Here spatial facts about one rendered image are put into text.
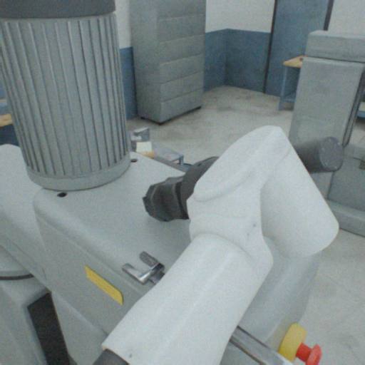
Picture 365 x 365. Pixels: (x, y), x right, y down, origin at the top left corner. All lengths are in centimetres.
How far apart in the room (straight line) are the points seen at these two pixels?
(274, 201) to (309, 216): 4
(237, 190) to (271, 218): 8
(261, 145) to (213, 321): 15
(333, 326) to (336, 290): 37
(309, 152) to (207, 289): 18
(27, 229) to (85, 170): 27
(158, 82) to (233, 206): 545
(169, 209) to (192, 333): 25
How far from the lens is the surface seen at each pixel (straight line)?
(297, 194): 32
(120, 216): 56
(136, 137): 324
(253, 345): 39
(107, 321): 67
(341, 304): 311
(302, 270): 50
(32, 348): 115
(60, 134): 59
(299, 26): 740
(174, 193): 43
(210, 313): 24
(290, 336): 54
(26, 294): 99
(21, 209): 87
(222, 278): 25
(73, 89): 57
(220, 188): 27
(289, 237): 34
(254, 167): 28
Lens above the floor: 222
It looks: 32 degrees down
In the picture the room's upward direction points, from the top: straight up
